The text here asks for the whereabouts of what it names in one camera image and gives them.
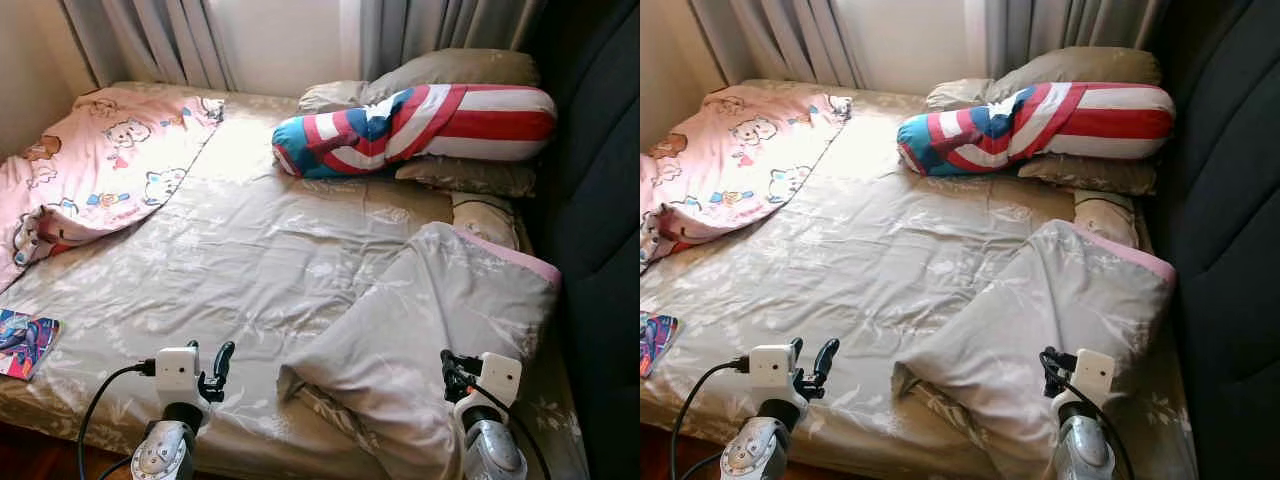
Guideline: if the colourful comic book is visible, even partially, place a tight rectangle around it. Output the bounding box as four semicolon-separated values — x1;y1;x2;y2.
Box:
0;308;61;381
640;313;681;379

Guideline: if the grey duvet with pink edge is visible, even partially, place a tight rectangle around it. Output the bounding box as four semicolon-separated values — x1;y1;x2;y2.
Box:
892;219;1178;480
277;221;563;480

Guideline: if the bed with grey floral sheet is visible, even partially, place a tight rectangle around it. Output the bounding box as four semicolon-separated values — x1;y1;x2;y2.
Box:
0;80;591;480
640;78;1201;480

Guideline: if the cream pillow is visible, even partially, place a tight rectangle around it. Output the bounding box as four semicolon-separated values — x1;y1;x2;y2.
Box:
1073;190;1141;249
450;192;521;251

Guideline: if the dark navy upholstered sofa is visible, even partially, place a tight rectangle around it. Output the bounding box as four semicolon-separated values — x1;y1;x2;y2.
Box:
520;0;641;480
1145;0;1280;480

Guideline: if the flat grey floral pillow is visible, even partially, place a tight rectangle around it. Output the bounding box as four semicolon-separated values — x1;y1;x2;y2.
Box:
1018;153;1159;197
395;155;538;199

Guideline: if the pink cartoon print blanket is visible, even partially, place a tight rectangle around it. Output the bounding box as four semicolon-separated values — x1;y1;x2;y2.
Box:
640;85;854;271
0;85;226;293

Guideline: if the red white blue bolster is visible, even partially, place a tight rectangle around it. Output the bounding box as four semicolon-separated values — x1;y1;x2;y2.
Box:
272;84;559;180
897;82;1177;178

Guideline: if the small pale grey pillow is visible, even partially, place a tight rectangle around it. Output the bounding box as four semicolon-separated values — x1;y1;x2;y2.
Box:
298;80;371;114
925;78;996;112

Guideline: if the large grey floral pillow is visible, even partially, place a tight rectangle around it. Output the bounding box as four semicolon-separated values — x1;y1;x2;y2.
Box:
362;48;541;106
985;46;1163;104

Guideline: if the grey curtain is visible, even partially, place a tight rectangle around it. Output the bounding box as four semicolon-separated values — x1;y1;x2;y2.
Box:
690;0;866;91
60;0;239;93
985;0;1171;81
358;0;546;83

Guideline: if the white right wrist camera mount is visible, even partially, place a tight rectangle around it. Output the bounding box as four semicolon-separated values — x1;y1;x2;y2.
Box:
455;352;523;411
1062;348;1116;409

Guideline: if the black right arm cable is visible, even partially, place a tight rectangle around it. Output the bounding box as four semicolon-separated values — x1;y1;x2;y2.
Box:
445;360;553;480
1042;355;1136;480

